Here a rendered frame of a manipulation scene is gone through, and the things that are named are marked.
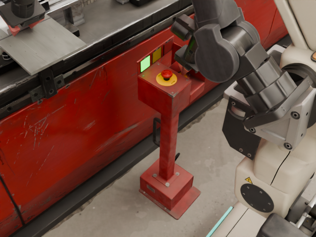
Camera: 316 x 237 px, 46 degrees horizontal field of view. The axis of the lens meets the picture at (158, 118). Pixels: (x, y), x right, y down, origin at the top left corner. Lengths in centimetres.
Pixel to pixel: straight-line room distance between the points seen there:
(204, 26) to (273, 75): 14
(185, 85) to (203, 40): 65
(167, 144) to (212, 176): 49
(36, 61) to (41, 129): 37
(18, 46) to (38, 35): 7
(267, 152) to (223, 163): 108
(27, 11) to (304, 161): 78
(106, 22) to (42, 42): 35
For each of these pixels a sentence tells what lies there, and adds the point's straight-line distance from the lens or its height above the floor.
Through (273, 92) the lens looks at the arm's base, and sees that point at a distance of 64.
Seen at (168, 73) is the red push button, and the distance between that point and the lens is 127.
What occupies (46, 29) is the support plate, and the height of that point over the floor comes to 100.
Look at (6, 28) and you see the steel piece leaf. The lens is 120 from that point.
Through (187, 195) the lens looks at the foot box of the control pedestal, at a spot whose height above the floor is 1.
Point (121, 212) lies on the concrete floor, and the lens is 186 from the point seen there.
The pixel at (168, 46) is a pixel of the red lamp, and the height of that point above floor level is 81.
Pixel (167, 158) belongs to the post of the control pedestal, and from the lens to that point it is 165.
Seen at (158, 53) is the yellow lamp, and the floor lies 82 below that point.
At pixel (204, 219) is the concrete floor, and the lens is 186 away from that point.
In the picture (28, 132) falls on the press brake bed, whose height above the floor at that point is 66.
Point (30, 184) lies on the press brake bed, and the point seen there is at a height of 40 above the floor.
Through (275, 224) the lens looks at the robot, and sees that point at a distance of 104.
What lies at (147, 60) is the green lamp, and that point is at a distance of 130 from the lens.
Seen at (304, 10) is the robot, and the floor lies 129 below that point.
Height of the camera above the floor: 164
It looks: 48 degrees down
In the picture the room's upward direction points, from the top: 2 degrees clockwise
